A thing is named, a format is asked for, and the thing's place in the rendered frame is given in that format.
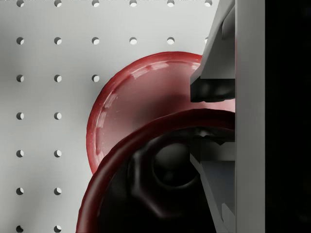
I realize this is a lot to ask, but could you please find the red plate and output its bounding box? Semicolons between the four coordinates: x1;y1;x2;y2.
86;50;236;175

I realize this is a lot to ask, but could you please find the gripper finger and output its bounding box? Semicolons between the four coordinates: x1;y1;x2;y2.
189;0;236;103
189;131;236;233

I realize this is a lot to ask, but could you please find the red mug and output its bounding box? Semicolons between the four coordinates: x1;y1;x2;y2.
75;108;236;233

